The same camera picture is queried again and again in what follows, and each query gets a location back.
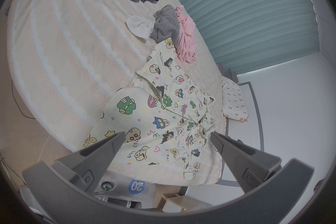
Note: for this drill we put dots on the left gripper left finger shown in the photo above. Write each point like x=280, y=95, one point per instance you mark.
x=89, y=165

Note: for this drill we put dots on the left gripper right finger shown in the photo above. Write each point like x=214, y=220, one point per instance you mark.
x=246, y=165

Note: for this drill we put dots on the white printed pyjama top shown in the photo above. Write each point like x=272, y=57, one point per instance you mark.
x=162, y=118

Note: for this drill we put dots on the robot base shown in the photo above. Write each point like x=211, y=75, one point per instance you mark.
x=120, y=191

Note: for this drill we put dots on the white printed pillow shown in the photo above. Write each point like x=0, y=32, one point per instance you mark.
x=235, y=99

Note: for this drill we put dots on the pale wooden stool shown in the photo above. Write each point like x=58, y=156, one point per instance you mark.
x=183, y=202

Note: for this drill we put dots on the grey bedside table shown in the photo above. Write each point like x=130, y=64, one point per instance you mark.
x=227, y=73

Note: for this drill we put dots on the bed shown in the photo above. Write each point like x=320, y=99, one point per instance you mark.
x=65, y=47

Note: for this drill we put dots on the pink garment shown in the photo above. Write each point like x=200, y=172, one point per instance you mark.
x=185, y=39

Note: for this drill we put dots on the small white garment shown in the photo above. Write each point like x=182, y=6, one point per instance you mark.
x=139, y=26

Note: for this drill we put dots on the blue-green curtain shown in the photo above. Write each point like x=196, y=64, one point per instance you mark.
x=236, y=7

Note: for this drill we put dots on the grey knit garment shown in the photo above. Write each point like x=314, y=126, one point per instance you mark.
x=166, y=26

